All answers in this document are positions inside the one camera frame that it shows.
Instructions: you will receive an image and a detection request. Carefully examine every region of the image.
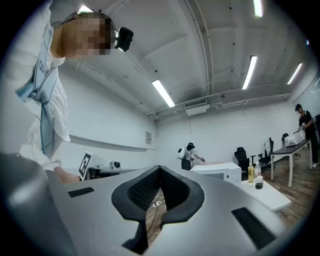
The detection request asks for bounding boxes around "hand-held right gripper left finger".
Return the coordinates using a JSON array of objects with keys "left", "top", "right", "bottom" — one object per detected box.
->
[{"left": 46, "top": 164, "right": 162, "bottom": 256}]

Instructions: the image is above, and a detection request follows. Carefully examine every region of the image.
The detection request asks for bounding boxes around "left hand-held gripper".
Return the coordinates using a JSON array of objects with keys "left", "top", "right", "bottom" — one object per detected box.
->
[{"left": 78, "top": 150, "right": 122, "bottom": 181}]

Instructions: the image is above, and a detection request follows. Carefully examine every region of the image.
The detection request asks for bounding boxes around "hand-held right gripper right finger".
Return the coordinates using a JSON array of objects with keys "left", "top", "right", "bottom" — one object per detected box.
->
[{"left": 147, "top": 165, "right": 288, "bottom": 256}]

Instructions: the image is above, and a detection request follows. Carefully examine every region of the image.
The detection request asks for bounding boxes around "white microwave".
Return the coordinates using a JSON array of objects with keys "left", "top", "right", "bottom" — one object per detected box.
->
[{"left": 189, "top": 161, "right": 243, "bottom": 188}]

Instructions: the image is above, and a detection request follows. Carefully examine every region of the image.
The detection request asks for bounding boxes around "person's left forearm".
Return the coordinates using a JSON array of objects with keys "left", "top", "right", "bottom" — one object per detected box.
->
[{"left": 53, "top": 166, "right": 81, "bottom": 185}]

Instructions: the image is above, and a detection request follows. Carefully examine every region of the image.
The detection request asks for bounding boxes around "yellow drink bottle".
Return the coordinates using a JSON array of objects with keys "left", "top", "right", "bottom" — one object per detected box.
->
[{"left": 247, "top": 162, "right": 255, "bottom": 185}]

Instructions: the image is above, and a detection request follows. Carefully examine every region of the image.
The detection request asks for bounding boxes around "black office chair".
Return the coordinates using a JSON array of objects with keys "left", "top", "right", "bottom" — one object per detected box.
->
[{"left": 233, "top": 146, "right": 257, "bottom": 177}]

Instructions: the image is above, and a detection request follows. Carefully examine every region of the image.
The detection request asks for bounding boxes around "black chair with white garment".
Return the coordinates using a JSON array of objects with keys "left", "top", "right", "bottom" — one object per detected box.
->
[{"left": 257, "top": 136, "right": 275, "bottom": 174}]

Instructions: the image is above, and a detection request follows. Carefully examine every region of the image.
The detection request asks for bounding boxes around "ceiling strip light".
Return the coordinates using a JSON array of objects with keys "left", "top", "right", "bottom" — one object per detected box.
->
[
  {"left": 77, "top": 4, "right": 95, "bottom": 15},
  {"left": 241, "top": 55, "right": 258, "bottom": 90},
  {"left": 286, "top": 62, "right": 304, "bottom": 85},
  {"left": 252, "top": 0, "right": 264, "bottom": 18},
  {"left": 151, "top": 79, "right": 176, "bottom": 108}
]

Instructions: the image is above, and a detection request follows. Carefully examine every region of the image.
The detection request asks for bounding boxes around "person's white clothing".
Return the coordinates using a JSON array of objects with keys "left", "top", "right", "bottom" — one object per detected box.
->
[{"left": 2, "top": 0, "right": 71, "bottom": 171}]

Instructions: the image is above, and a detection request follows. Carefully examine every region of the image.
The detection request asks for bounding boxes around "dark-topped white-legged table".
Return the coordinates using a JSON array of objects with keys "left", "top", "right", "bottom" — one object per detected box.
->
[{"left": 269, "top": 138, "right": 313, "bottom": 189}]

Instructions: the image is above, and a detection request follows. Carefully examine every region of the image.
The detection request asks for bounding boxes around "white box appliance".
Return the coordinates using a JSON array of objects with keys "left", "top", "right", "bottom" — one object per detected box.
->
[{"left": 284, "top": 131, "right": 302, "bottom": 148}]

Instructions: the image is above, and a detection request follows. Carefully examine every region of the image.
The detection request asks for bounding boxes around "white air conditioner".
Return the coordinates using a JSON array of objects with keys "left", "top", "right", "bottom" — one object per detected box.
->
[{"left": 183, "top": 97, "right": 211, "bottom": 117}]

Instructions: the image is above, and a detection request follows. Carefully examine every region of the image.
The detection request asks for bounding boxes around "person's head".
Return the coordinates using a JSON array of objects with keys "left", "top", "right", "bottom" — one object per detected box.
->
[{"left": 51, "top": 11, "right": 117, "bottom": 60}]

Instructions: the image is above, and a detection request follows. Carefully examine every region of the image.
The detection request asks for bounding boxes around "light blue lanyard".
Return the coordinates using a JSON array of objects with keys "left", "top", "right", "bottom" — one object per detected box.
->
[{"left": 15, "top": 23, "right": 60, "bottom": 156}]

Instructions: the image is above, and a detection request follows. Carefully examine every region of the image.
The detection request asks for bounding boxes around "black head-mounted camera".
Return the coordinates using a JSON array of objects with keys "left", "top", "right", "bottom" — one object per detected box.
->
[{"left": 114, "top": 26, "right": 135, "bottom": 53}]

